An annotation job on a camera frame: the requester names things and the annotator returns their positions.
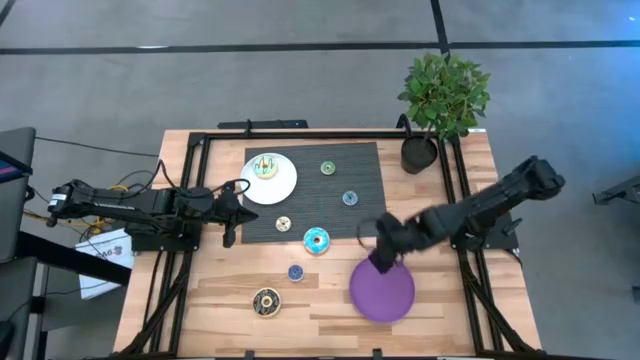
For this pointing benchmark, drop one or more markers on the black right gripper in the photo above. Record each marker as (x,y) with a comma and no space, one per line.
(397,235)

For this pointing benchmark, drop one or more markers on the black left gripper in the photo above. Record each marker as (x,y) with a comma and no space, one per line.
(227,205)

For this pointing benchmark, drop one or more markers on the small white sprinkled donut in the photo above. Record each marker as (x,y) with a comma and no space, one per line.
(280,224)

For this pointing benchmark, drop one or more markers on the large yellow green iced donut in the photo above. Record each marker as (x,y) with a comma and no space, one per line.
(259,170)

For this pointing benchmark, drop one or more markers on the large black iced donut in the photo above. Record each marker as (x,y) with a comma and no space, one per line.
(260,295)

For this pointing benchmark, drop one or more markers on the small green donut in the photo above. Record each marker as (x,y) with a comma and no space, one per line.
(324,168)

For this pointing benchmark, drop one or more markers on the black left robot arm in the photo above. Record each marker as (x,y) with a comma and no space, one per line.
(125,205)

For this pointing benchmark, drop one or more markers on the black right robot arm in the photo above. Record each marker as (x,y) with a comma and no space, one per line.
(500,195)

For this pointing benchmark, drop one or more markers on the white round plate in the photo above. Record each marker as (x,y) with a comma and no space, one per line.
(270,192)

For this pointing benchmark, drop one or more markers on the purple round plate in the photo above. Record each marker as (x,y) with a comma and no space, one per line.
(380,297)

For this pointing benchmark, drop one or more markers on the large light blue iced donut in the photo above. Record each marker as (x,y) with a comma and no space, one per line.
(310,241)

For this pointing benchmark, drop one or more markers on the small light blue donut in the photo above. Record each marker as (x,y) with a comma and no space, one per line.
(346,198)

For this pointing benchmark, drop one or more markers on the dark grey woven placemat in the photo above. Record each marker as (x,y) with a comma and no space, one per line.
(320,210)

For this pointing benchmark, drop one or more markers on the small dark blue donut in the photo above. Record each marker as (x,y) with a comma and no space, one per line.
(295,273)

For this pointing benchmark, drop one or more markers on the black power strip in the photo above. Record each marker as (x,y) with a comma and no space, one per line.
(265,124)

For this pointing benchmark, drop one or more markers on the black furniture beam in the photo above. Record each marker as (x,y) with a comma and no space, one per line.
(75,257)

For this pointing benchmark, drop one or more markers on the green plant in black pot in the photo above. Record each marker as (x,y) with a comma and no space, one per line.
(445,95)

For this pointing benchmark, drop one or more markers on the grey furniture unit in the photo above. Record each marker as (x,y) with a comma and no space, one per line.
(15,210)

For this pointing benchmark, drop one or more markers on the black aluminium rig frame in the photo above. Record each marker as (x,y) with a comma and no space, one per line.
(300,135)

